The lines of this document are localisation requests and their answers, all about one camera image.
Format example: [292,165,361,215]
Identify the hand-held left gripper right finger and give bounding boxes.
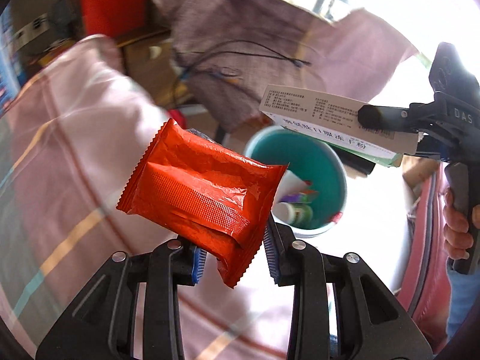
[263,219,434,360]

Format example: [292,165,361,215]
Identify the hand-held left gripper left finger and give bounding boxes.
[35,238,209,360]

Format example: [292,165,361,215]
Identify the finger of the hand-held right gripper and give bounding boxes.
[357,104,412,132]
[340,153,376,176]

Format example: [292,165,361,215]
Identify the teal plastic bin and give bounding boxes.
[243,125,347,239]

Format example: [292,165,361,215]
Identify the white yogurt bottle green label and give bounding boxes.
[275,202,314,229]

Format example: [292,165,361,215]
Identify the white and green medicine box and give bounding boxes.
[259,84,419,167]

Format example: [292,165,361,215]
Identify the orange foil wrapper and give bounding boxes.
[116,118,289,289]

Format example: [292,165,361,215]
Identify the person's right hand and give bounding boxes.
[442,189,475,260]

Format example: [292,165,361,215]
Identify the pink zippered bag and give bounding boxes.
[395,174,456,342]

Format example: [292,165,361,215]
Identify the person's trousers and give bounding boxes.
[446,266,480,342]

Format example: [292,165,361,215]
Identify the grey purple cloth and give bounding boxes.
[140,0,361,132]

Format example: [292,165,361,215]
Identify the red gift bag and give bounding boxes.
[79,0,151,40]

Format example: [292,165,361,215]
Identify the black cord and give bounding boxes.
[180,41,312,79]

